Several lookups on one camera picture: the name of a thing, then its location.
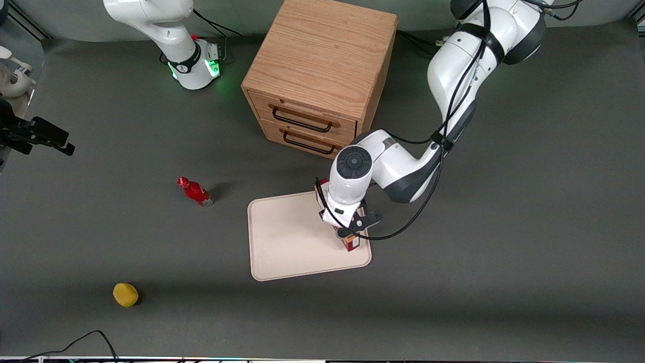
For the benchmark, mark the white curved object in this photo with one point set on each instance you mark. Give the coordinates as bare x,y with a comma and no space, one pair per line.
15,83

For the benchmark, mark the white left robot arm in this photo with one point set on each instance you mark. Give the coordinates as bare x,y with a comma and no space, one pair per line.
453,65

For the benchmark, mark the cream plastic tray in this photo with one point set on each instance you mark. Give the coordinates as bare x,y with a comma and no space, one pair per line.
292,237

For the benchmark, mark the yellow lemon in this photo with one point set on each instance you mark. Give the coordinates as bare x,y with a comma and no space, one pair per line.
125,295

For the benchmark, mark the wooden drawer front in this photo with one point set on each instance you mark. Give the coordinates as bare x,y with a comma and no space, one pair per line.
312,108
307,132

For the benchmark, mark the black diagonal rail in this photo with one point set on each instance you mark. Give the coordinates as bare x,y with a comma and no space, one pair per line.
30,25

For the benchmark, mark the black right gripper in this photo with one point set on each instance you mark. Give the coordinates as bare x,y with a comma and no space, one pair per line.
19,133

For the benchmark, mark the red plaid cookie box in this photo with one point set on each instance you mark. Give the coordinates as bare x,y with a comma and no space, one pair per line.
351,244

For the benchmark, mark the red plastic bottle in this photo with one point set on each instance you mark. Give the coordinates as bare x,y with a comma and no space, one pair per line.
196,192

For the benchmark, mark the wooden drawer cabinet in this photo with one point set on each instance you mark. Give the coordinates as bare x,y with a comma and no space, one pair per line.
322,55

